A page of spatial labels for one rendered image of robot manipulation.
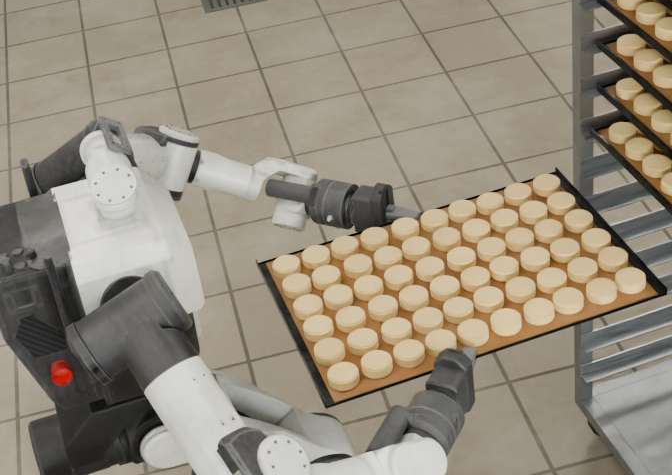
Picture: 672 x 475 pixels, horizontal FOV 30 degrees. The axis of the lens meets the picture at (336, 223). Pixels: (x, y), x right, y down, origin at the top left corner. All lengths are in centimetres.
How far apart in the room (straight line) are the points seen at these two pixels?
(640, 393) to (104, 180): 149
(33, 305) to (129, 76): 283
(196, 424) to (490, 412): 148
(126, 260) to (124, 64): 294
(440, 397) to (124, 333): 50
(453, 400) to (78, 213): 63
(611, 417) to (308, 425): 81
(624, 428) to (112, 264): 137
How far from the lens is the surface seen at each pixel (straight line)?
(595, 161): 247
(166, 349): 169
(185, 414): 168
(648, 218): 262
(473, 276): 215
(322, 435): 230
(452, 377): 194
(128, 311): 171
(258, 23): 483
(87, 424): 207
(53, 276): 179
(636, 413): 285
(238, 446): 166
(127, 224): 187
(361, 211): 234
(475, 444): 298
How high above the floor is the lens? 218
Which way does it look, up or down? 36 degrees down
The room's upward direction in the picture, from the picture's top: 8 degrees counter-clockwise
